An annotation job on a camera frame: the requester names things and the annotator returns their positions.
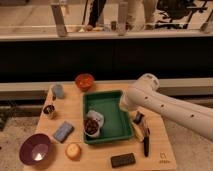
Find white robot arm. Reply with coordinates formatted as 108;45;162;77
119;73;213;141

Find orange bowl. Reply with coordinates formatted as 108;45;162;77
75;73;94;92

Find purple bowl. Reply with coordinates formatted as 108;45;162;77
19;133;51;166

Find green plastic tray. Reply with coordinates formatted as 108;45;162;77
83;90;134;145

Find small dark blue object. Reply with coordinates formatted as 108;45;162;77
133;111;145;124

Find light blue cup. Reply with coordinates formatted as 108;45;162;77
51;84;64;99

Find yellow banana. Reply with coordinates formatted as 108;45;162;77
132;122;144;142

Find blue sponge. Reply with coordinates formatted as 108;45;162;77
53;122;74;143

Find small metal can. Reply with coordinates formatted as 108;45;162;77
43;105;55;119

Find round yellow pastry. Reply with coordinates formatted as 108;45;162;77
65;143;81;160

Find black rectangular block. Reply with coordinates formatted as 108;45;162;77
111;153;135;168

